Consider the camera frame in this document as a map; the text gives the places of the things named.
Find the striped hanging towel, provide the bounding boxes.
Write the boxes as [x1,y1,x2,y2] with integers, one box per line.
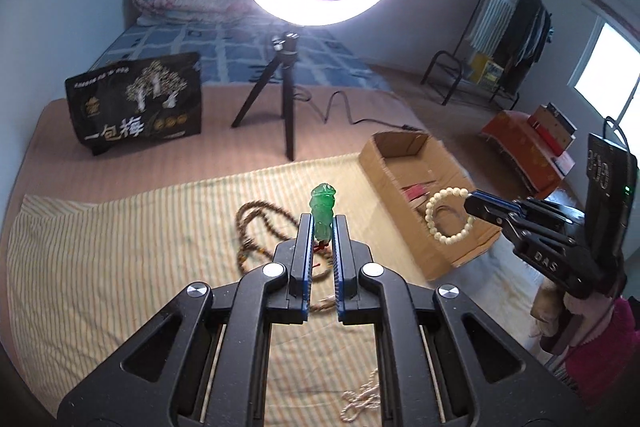
[466,0,518,56]

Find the cream bead bracelet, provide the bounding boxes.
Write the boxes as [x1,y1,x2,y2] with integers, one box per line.
[424,186,475,246]

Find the dark hanging clothes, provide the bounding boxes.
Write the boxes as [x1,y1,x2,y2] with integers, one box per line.
[494,0,554,95]

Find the brown wooden bead necklace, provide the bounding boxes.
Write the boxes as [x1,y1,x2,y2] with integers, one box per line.
[234,199,336,316]

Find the red strap wristwatch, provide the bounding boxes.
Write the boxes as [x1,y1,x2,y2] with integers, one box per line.
[401,183,432,209]

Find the open cardboard box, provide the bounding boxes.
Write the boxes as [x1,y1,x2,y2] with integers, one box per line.
[359,131,500,281]

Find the yellow box on rack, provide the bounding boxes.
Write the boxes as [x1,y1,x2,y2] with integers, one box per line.
[470,53,503,86]

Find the green jade pendant red cord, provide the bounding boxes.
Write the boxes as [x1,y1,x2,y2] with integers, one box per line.
[309,182,338,270]

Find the tan mattress cover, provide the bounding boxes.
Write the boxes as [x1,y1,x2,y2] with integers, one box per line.
[3,84,423,229]

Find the black clothes rack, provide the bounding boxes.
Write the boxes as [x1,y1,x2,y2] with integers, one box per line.
[420,0,554,111]

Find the black phone on mount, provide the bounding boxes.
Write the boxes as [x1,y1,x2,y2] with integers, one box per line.
[585,116,638,259]

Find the yellow striped cloth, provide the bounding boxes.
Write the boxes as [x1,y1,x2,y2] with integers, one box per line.
[4,152,551,427]

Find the pink sleeve forearm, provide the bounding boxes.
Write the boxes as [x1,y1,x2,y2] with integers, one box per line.
[565,298,639,409]

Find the black tripod stand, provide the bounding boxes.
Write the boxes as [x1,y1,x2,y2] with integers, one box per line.
[230,31,303,163]

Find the black printed snack bag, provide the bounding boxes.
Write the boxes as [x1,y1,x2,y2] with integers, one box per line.
[65,52,203,156]

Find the right hand white glove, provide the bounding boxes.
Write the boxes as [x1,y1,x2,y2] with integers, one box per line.
[530,280,584,355]

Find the black power cable with switch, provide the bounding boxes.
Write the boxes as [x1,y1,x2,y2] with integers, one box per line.
[294,89,426,134]

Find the white pearl necklace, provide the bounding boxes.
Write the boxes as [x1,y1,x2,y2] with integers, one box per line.
[339,368,381,424]

